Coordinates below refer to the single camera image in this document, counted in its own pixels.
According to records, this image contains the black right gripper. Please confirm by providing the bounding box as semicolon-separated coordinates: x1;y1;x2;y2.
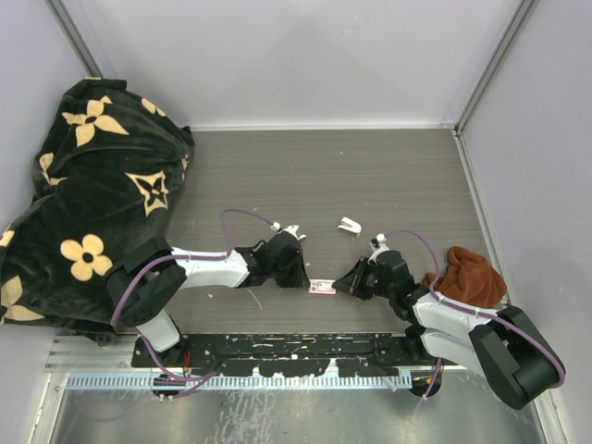
332;256;395;301

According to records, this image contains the red white staple box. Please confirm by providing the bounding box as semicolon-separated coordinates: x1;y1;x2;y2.
308;278;337;295

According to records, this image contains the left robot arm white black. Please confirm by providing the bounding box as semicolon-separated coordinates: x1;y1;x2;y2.
105;226;309;366

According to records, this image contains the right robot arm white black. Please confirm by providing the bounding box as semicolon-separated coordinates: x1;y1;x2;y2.
333;250;566;410

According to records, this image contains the white staple remover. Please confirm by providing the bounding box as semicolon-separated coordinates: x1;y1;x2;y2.
338;216;362;237

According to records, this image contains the brown cloth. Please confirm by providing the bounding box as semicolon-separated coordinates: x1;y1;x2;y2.
434;246;507;309

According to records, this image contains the black floral blanket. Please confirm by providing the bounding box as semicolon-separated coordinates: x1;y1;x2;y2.
1;78;195;333

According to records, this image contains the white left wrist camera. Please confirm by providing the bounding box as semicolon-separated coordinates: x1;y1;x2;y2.
281;225;307;242

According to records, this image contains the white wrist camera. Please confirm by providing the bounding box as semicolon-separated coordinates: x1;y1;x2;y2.
281;225;307;242
369;233;389;262

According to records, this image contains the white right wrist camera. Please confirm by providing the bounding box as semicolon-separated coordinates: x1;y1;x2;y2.
369;233;389;262

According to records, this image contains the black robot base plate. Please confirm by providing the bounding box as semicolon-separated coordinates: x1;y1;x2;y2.
157;333;436;377

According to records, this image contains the white slotted cable duct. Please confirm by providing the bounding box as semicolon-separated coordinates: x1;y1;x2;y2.
66;371;413;391

